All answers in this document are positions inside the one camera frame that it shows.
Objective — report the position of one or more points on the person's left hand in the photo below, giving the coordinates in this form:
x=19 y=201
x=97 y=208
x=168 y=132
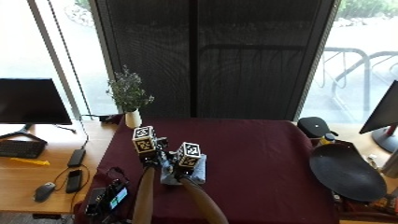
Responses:
x=150 y=155

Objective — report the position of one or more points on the person's right hand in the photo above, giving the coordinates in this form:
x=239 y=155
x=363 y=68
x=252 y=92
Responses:
x=179 y=170

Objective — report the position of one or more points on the grey-blue cloth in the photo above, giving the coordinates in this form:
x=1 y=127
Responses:
x=199 y=174

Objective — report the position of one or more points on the left glove marker cube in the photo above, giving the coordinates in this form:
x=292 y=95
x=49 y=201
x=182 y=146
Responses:
x=145 y=139

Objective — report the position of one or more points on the glove marker cube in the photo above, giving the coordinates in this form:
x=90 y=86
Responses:
x=145 y=139
x=190 y=154

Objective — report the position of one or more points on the right glove marker cube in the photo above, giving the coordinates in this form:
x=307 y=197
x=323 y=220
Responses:
x=190 y=154

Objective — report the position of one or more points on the white vase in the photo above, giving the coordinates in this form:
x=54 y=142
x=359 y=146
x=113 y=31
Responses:
x=133 y=118

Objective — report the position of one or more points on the black power brick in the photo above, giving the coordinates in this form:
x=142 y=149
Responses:
x=77 y=157

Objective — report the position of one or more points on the maroon tablecloth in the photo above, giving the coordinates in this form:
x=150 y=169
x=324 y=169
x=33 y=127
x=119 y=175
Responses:
x=258 y=174

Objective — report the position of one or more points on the black smartphone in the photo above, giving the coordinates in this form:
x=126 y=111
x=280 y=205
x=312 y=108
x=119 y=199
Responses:
x=74 y=181

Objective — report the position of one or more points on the small-flowered green bouquet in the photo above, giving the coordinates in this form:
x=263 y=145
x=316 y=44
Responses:
x=129 y=90

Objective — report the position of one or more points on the grey computer mouse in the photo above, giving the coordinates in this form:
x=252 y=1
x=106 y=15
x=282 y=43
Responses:
x=45 y=191

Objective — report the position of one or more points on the yellow flat tool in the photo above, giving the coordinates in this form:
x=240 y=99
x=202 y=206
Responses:
x=30 y=161

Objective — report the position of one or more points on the black keyboard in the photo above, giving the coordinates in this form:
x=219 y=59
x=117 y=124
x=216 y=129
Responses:
x=21 y=148

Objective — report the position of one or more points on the black computer monitor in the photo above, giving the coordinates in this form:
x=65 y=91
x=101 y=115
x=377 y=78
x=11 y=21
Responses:
x=30 y=102

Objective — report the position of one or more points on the dark mesh window blind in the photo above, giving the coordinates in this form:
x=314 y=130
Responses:
x=216 y=59

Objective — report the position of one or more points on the black pouch case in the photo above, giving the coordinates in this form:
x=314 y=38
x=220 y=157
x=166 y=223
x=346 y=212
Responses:
x=315 y=127

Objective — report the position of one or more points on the yellow-capped bottle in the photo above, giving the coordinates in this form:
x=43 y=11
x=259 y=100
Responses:
x=328 y=139

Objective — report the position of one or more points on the black round chair seat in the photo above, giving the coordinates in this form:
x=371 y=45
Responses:
x=347 y=171

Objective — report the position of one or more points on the metal bicycle rack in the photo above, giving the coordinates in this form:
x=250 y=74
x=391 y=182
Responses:
x=352 y=74

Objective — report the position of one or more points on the black monitor with round stand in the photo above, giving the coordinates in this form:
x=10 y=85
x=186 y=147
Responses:
x=384 y=118

